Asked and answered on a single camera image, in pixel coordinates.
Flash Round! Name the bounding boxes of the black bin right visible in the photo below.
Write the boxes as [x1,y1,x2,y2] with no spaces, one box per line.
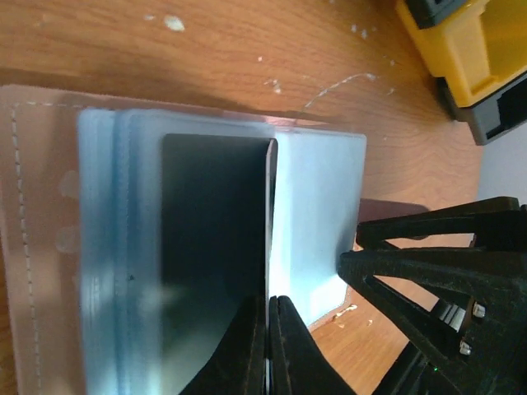
[436,72,526,146]

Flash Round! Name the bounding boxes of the dark credit card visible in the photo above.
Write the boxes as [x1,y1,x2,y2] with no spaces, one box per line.
[161,134,277,394]

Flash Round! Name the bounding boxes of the black bin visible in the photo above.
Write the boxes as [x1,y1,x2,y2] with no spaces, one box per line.
[405,0,489,30]
[436,72,526,146]

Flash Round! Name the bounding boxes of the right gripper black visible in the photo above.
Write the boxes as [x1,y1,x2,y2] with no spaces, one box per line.
[338,248,526,394]

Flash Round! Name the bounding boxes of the yellow bin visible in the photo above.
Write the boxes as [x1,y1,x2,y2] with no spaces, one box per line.
[396,1,526,108]

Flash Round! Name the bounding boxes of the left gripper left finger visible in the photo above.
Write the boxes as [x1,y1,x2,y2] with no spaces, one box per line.
[182,296,266,394]

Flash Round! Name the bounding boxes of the pink card holder wallet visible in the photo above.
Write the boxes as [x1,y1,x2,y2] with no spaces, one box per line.
[1,85,424,394]

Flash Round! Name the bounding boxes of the black bin left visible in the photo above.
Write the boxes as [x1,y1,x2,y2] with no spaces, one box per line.
[405,0,489,30]

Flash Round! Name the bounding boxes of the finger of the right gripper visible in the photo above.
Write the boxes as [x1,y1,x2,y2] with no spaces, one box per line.
[356,197,521,251]

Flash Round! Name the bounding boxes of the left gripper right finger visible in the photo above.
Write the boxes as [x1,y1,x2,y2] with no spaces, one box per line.
[268,296,354,394]

